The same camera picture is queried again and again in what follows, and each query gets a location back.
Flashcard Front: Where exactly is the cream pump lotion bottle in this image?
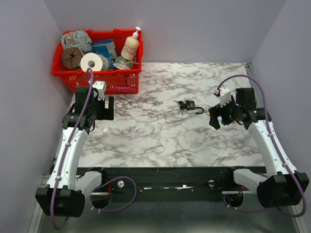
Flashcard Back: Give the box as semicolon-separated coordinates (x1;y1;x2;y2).
121;27;141;60

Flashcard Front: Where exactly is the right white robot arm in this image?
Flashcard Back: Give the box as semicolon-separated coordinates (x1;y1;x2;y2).
208;87;309;208

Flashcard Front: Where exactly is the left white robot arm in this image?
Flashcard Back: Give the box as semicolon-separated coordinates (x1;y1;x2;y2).
35;81;114;217

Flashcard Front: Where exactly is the white toilet paper roll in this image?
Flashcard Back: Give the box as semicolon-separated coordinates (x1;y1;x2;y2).
80;52;103;72

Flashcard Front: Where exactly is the black padlock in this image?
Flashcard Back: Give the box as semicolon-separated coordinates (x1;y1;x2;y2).
185;100;204;115

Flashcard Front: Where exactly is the green white packet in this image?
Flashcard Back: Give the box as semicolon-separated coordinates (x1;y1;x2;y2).
113;56;138;69

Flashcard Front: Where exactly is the brown paper roll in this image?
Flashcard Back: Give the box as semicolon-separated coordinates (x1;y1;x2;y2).
61;47;84;70

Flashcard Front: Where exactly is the blue plastic package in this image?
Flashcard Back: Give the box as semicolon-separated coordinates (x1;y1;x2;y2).
91;39;118;59

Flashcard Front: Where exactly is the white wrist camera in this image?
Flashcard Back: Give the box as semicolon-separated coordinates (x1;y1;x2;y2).
92;81;106;100
214;87;231;107

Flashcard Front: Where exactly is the red plastic basket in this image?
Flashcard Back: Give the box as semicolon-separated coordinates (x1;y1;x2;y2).
52;29;144;95

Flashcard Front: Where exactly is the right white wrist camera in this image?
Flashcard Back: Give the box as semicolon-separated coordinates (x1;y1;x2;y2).
214;87;231;107

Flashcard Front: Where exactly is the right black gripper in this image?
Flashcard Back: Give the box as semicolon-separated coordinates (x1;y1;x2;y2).
208;95;242;129

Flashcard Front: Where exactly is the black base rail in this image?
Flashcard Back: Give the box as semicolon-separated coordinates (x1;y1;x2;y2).
75;166;268;202

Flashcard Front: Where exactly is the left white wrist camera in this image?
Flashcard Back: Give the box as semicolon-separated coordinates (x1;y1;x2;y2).
92;81;106;100

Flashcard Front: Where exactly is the grey crumpled printed bag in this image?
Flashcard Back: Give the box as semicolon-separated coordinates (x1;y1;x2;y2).
61;31;92;53

